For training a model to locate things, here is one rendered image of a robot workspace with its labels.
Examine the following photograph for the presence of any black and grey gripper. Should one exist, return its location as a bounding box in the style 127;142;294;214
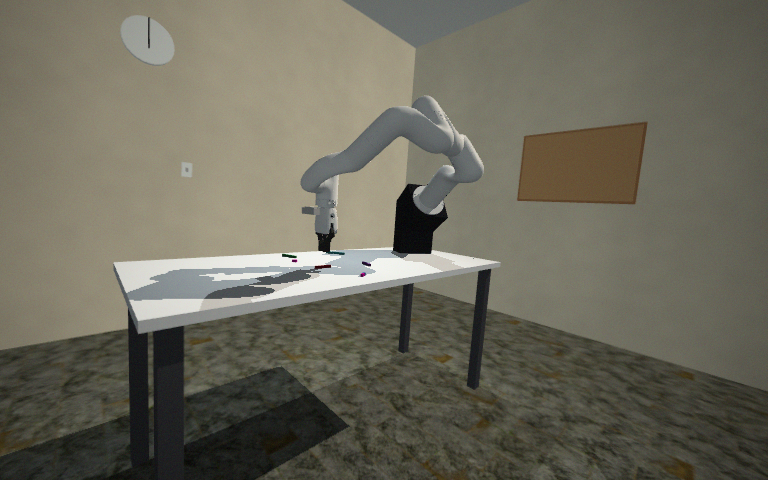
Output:
315;207;337;252

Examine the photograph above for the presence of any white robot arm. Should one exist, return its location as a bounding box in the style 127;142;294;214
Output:
300;96;484;215

